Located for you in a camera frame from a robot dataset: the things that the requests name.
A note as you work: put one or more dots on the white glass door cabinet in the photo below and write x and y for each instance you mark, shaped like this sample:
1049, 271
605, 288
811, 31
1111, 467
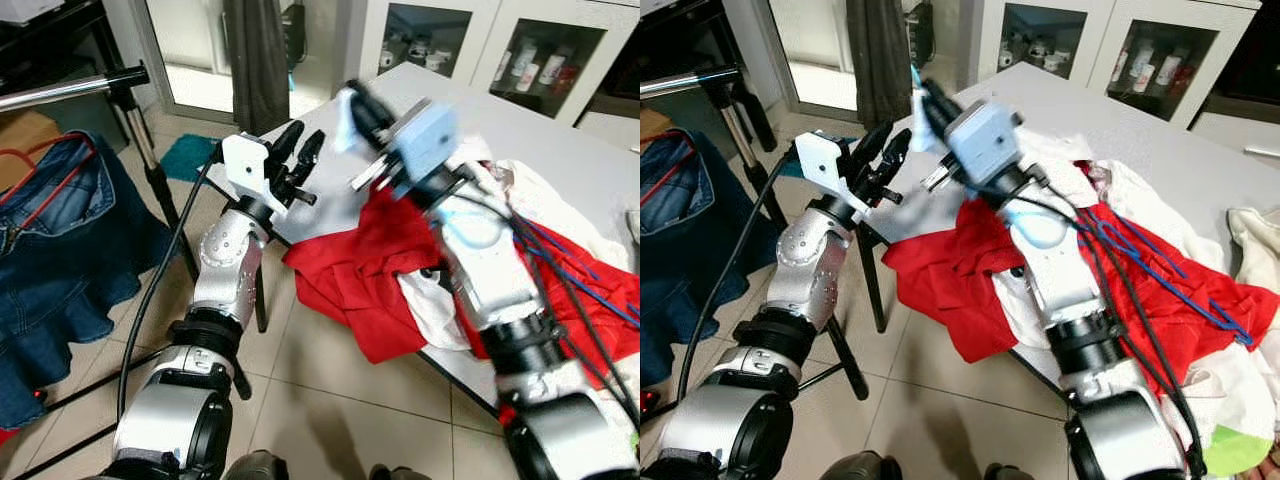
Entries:
480, 15
1095, 15

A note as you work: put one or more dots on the teal floor mat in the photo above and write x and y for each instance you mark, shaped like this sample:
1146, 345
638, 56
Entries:
815, 143
188, 158

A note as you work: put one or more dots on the dark grey curtain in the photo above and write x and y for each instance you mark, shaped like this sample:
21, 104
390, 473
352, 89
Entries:
880, 60
258, 65

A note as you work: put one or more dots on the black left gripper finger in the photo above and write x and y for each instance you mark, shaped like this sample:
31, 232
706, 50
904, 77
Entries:
310, 152
286, 142
872, 142
896, 152

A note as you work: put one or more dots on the blue plastic clothes hanger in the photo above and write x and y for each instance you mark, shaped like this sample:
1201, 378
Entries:
1225, 325
610, 305

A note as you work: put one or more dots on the blue denim garment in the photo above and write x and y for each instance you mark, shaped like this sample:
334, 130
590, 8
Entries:
690, 260
70, 270

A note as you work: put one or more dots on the dark TV stand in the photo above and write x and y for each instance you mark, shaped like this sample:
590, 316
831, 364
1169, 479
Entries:
615, 100
1245, 100

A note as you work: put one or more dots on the white bottle red label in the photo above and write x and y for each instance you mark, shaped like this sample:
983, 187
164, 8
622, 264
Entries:
1143, 58
505, 66
1122, 66
1166, 68
550, 68
526, 56

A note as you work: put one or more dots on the lime green cloth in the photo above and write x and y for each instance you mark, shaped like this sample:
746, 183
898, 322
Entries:
1240, 452

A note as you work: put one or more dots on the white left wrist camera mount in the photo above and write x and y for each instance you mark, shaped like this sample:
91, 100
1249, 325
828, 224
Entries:
820, 165
245, 165

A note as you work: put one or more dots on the cream garment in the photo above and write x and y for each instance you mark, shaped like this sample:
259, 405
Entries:
1258, 245

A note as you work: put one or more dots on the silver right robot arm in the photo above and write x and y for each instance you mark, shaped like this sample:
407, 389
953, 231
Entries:
490, 270
1050, 270

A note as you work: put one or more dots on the black clothes rack stand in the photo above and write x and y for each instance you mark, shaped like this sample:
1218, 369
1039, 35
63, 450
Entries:
140, 140
735, 125

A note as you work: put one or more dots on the white polo shirt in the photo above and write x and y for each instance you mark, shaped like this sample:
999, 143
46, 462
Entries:
1150, 195
560, 205

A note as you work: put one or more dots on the white cardboard box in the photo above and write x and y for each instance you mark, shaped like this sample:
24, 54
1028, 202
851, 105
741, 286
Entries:
30, 8

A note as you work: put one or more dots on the white printed mug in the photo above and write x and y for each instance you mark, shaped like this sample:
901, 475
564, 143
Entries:
420, 48
1008, 58
1059, 58
388, 58
441, 60
1040, 48

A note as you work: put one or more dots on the white button shirt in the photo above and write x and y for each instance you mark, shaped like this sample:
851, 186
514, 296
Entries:
1240, 390

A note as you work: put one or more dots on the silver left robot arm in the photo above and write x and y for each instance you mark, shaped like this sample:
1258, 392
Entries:
810, 270
225, 270

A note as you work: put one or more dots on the black table leg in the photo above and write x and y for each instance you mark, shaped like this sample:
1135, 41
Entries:
873, 280
262, 300

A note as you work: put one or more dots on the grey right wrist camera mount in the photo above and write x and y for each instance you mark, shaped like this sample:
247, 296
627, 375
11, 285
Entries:
425, 140
985, 140

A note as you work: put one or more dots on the chrome clothes rail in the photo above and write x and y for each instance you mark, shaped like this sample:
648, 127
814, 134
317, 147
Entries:
690, 80
60, 90

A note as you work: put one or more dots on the black device with light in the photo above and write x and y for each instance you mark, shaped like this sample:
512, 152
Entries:
293, 38
920, 35

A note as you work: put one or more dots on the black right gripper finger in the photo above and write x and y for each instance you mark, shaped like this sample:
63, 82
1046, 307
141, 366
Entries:
938, 122
375, 100
364, 122
948, 100

